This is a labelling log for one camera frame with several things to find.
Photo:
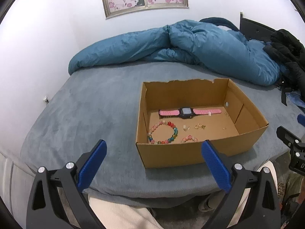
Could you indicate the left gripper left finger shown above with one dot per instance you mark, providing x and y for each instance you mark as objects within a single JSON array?
[{"x": 45, "y": 209}]

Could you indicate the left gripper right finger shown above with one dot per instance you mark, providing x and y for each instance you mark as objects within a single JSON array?
[{"x": 250, "y": 199}]

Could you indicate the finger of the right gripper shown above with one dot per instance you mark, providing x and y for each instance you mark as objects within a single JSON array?
[{"x": 301, "y": 119}]

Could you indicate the pink strap digital watch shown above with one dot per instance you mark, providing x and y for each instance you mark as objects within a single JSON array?
[{"x": 187, "y": 112}]

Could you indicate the white cabinet door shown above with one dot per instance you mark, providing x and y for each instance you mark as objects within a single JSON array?
[{"x": 16, "y": 183}]

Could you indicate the black clothes pile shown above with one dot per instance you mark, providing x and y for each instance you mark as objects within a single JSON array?
[{"x": 287, "y": 50}]

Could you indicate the cream ribbed trousers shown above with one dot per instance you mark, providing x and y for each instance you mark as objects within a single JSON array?
[{"x": 191, "y": 214}]

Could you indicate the black headboard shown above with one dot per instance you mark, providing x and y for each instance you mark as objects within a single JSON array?
[{"x": 254, "y": 30}]

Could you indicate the grey fleece bed blanket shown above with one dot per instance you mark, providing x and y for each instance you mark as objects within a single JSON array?
[{"x": 102, "y": 103}]

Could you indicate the brown cardboard box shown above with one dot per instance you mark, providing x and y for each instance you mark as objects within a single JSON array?
[{"x": 162, "y": 142}]

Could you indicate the blue duvet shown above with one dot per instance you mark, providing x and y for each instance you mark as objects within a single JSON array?
[{"x": 190, "y": 42}]

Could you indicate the white wall socket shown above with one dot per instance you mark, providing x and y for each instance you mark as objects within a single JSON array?
[{"x": 46, "y": 100}]

